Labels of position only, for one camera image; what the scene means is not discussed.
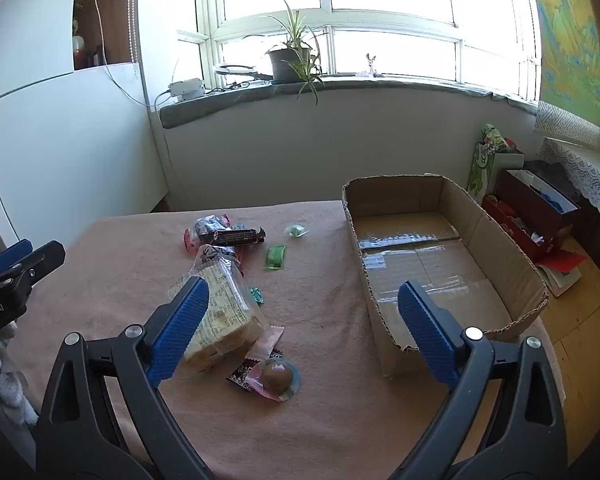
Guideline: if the cardboard box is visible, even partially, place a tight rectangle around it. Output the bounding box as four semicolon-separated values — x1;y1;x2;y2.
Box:
341;173;551;378

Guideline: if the potted spider plant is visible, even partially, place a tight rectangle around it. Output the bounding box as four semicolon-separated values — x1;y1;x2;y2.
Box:
260;1;328;106

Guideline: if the clear sliced bread packet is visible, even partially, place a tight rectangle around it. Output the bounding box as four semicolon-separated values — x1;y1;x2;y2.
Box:
168;247;266;373

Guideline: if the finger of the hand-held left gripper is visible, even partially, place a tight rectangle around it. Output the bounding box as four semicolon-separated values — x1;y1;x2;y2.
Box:
0;240;67;289
0;240;33;276

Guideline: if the white window frame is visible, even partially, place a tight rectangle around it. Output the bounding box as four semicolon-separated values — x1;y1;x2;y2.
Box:
130;0;543;103

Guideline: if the person's left hand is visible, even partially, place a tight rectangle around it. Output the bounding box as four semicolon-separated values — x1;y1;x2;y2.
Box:
0;322;38;428

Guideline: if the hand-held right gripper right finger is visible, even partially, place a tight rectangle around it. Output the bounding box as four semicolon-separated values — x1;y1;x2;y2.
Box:
387;280;568;480

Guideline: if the landscape wall scroll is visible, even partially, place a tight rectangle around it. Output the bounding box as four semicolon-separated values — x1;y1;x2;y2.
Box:
525;0;600;146

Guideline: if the open beige book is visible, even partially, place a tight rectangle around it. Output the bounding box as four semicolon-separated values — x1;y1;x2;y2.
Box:
545;265;583;297

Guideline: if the white cabinet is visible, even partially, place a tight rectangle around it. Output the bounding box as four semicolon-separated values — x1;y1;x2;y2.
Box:
0;0;171;271

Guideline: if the white lace cloth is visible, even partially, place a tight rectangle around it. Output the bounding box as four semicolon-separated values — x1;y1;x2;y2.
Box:
537;136;600;233

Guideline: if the ring light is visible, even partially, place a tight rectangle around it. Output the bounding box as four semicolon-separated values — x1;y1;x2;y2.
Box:
214;62;273;83

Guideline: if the green snack packet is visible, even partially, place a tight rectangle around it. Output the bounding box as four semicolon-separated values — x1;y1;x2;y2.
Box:
264;243;287;272

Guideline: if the round pastry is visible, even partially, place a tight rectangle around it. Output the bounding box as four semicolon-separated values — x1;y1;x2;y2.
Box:
245;357;302;403

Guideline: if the green gift bag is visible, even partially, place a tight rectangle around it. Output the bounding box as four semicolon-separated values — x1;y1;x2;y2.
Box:
466;140;526;201

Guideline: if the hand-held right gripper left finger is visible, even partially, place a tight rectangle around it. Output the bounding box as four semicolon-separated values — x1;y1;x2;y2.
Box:
32;276;231;480

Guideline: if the white cable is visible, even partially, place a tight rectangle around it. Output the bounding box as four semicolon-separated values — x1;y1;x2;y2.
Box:
87;0;156;108

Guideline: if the red booklet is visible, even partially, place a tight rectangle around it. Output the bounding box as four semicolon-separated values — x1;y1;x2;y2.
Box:
540;252;588;273

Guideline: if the wooden shelf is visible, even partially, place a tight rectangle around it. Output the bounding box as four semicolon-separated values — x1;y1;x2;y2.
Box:
72;0;133;72

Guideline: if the dark cloth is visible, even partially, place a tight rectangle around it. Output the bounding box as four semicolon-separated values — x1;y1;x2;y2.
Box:
522;160;581;196

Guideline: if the pink snack packet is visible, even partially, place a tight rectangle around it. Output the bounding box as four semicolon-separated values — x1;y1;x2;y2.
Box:
247;325;285;361

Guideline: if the dark red box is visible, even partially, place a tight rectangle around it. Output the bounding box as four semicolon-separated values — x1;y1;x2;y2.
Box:
482;169;581;263

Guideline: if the clear dark cake packet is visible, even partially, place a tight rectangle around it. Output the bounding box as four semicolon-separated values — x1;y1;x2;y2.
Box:
189;243;245;281
184;214;236;251

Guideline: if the brown chocolate bar white print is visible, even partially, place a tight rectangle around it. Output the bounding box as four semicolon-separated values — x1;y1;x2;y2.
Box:
211;227;267;247

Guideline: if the white power box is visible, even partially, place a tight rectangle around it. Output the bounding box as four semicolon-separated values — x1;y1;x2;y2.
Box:
167;78;206;106

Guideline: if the black patterned snack packet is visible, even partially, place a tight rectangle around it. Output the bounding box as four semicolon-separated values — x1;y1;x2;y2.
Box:
225;357;261;393

